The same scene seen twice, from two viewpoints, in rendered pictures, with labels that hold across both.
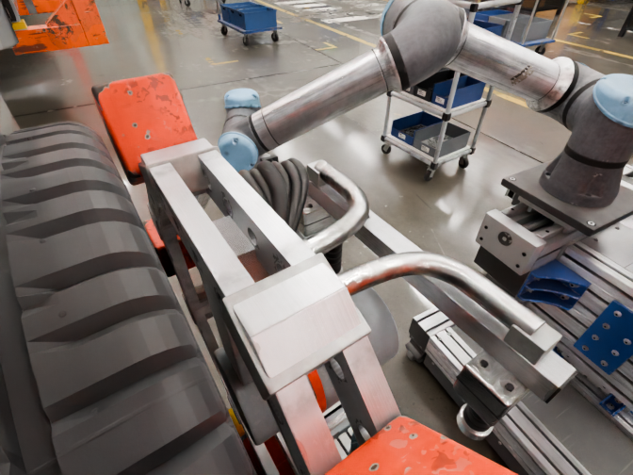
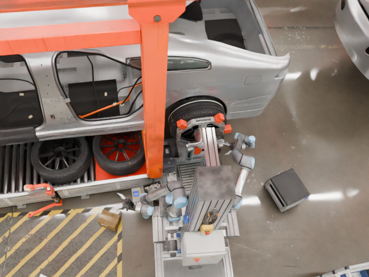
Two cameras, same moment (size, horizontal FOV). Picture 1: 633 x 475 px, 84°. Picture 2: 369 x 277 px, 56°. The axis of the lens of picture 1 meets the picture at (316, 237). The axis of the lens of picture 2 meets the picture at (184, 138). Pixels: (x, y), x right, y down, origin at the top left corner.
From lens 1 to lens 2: 3.54 m
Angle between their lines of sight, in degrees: 61
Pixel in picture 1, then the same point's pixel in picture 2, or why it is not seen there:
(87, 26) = not seen: outside the picture
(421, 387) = not seen: hidden behind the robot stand
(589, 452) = not seen: hidden behind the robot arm
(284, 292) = (194, 121)
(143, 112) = (217, 116)
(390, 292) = (241, 217)
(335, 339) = (191, 123)
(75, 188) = (199, 111)
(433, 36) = (233, 154)
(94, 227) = (196, 112)
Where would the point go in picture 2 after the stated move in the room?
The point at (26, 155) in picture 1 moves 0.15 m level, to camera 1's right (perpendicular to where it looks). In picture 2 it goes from (203, 109) to (198, 120)
